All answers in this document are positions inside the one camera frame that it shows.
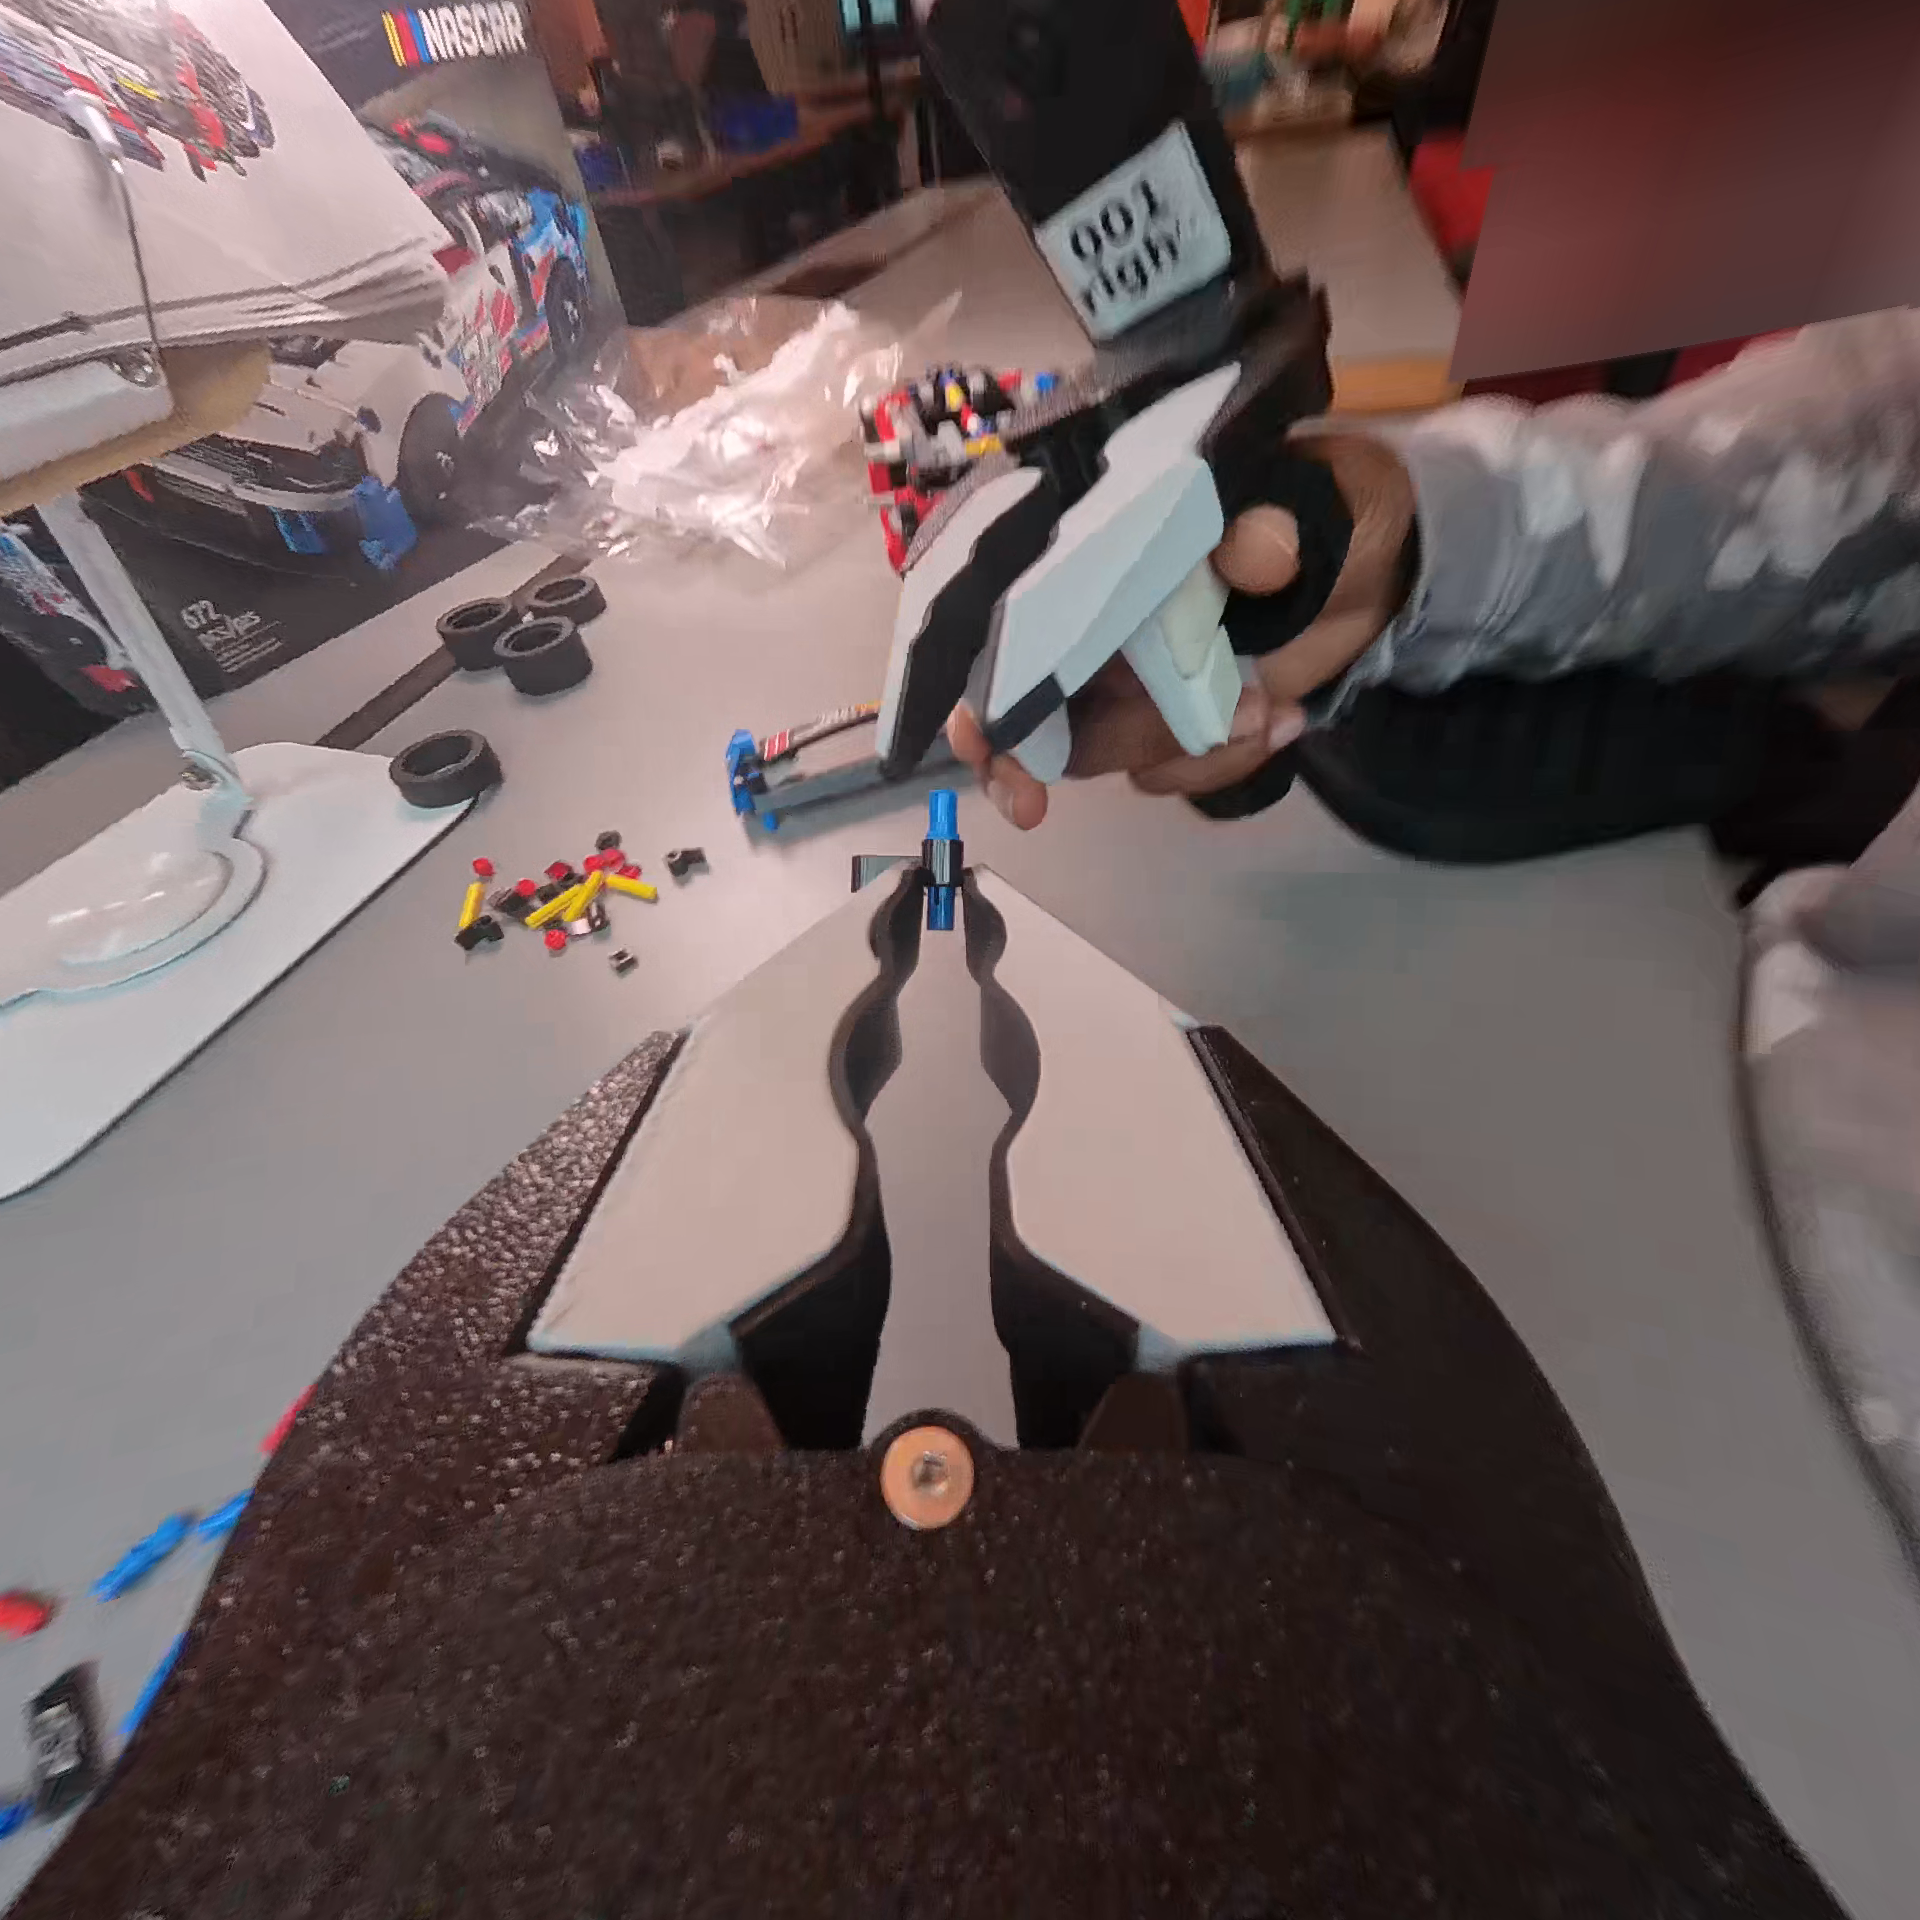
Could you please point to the instruction booklet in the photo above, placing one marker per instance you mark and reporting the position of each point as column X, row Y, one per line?
column 227, row 225

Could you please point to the brick-built car chassis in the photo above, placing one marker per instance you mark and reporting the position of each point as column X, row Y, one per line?
column 922, row 434

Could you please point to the clear plastic bag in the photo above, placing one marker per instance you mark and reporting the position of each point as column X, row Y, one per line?
column 719, row 434

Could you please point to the dark cloth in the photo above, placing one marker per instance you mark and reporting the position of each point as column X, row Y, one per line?
column 1501, row 794

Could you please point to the person's right hand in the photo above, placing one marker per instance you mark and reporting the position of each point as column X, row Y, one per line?
column 1358, row 555

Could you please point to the blue pin with black connector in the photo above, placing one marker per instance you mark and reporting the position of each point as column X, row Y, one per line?
column 942, row 819

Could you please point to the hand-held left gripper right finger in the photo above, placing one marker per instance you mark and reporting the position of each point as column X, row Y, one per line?
column 1153, row 1187

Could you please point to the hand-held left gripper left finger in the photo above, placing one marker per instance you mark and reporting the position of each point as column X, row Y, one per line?
column 708, row 1187

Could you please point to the toy car box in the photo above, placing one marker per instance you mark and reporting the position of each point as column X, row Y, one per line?
column 493, row 225

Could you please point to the pile of small mixed bricks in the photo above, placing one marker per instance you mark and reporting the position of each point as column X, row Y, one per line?
column 564, row 897

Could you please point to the person's camouflage sweatshirt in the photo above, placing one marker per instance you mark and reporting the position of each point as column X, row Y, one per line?
column 1847, row 1125

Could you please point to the blue and red pieces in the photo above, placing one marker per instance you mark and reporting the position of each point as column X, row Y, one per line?
column 143, row 1551

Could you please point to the grey desk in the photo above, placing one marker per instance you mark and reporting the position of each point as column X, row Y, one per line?
column 1426, row 1078

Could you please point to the white book stand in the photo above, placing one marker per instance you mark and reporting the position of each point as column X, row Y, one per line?
column 153, row 975

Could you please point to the black toy tyre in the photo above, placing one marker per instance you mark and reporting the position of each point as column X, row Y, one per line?
column 445, row 768
column 543, row 655
column 564, row 596
column 478, row 633

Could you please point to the background table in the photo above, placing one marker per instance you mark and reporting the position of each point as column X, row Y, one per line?
column 749, row 163

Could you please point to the person's right forearm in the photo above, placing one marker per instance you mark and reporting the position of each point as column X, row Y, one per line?
column 1650, row 523

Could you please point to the black brick with white print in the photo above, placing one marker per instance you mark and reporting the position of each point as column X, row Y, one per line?
column 68, row 1733

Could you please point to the blue and grey wing assembly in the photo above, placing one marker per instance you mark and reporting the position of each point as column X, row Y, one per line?
column 810, row 787

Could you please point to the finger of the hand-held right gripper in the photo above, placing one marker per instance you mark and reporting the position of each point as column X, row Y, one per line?
column 931, row 644
column 1096, row 586

